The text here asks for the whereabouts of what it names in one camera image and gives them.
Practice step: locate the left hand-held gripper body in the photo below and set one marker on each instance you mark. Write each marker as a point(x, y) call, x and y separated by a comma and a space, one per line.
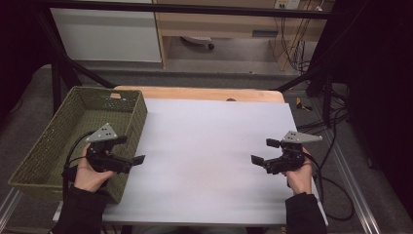
point(105, 161)

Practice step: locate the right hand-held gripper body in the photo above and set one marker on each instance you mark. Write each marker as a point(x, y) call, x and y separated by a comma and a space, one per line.
point(289, 161)

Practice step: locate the green woven basket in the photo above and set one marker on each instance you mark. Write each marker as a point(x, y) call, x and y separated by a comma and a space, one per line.
point(87, 110)

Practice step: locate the person's right hand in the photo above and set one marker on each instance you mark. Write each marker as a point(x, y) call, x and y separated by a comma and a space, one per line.
point(301, 180)

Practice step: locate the person's left hand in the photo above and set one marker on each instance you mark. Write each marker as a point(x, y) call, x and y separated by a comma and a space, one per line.
point(88, 178)

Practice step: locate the yellow and black tool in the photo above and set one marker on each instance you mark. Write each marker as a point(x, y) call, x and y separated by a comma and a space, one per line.
point(300, 103)

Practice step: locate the white board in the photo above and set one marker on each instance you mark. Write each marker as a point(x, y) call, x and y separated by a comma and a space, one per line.
point(207, 146)

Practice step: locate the wooden table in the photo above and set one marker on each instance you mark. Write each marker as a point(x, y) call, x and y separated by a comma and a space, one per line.
point(195, 94)

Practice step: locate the white cabinet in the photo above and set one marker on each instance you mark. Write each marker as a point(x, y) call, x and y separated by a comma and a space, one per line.
point(107, 35)

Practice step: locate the black curtain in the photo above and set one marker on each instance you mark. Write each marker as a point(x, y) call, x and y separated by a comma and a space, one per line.
point(16, 48)
point(383, 81)

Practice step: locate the office chair base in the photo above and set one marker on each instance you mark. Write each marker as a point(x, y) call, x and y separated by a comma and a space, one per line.
point(198, 40)

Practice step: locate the light wooden desk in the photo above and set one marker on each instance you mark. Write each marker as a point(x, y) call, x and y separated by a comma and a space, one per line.
point(220, 24)

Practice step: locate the white power strip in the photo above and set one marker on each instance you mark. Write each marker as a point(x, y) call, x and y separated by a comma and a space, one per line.
point(287, 4)

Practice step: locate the aluminium rail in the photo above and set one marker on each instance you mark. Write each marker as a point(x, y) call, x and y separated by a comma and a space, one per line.
point(9, 208)
point(354, 182)

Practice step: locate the black metal frame strut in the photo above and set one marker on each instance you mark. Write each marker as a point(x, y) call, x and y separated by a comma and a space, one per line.
point(319, 65)
point(69, 61)

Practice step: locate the black metal frame bar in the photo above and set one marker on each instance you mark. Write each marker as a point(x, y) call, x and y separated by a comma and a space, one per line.
point(195, 8)

